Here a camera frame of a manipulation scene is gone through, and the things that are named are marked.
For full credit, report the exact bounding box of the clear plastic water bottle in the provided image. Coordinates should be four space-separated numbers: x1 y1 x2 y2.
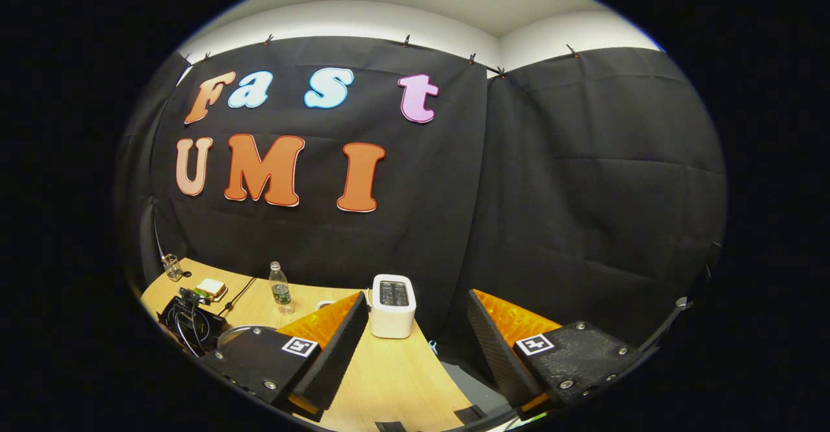
268 261 294 315

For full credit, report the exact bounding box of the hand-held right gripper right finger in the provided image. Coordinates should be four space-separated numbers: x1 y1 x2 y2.
467 289 649 420

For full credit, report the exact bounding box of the steel pot with black handle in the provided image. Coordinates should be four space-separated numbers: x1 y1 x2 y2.
216 324 279 352

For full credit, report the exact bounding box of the black backdrop cloth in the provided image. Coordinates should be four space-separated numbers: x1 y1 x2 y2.
117 35 727 407

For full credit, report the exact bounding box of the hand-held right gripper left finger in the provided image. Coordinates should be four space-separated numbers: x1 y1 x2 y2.
201 291 370 423

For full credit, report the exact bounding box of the row of small cloth clips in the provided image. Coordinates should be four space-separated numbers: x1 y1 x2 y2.
185 33 579 77

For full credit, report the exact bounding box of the toast sandwich with lettuce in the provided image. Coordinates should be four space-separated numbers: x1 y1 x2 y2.
193 278 229 303

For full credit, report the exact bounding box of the white toaster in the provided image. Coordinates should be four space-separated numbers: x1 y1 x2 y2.
368 274 418 340

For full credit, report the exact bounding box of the thin black cable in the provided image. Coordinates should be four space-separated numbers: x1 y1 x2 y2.
217 276 258 317

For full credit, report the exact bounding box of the grey metal stand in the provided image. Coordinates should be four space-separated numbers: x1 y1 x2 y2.
639 296 691 354

